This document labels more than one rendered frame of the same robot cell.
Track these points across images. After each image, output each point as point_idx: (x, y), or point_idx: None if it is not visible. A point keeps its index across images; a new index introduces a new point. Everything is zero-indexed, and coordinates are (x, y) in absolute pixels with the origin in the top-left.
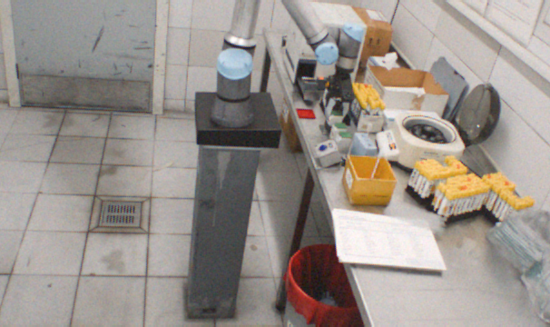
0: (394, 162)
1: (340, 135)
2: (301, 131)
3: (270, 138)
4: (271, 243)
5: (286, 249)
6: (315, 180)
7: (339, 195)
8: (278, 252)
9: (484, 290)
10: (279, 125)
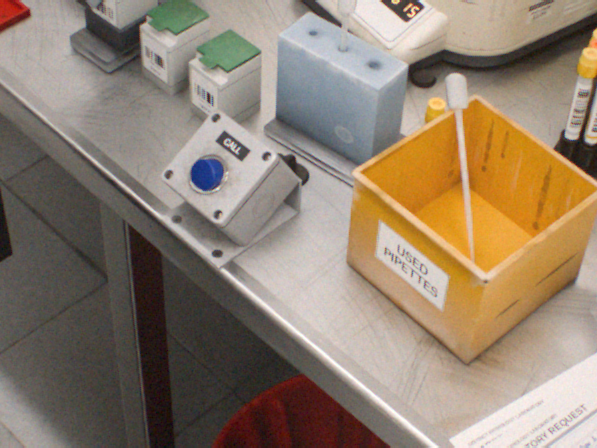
0: (434, 56)
1: (216, 66)
2: (27, 105)
3: None
4: None
5: (49, 385)
6: (243, 313)
7: (401, 345)
8: (33, 410)
9: None
10: None
